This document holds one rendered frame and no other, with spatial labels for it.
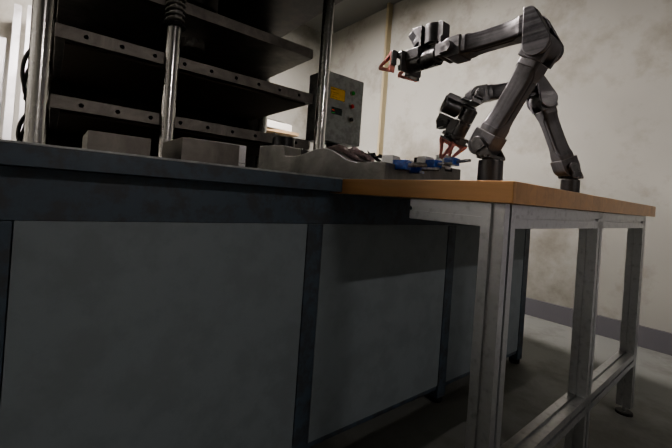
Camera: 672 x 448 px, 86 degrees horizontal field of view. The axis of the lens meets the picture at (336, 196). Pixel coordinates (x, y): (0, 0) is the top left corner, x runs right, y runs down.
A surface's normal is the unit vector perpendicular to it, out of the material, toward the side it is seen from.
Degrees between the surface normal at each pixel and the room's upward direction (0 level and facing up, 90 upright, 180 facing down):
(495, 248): 90
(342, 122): 90
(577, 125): 90
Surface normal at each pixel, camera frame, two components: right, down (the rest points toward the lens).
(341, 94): 0.62, 0.04
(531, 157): -0.77, -0.06
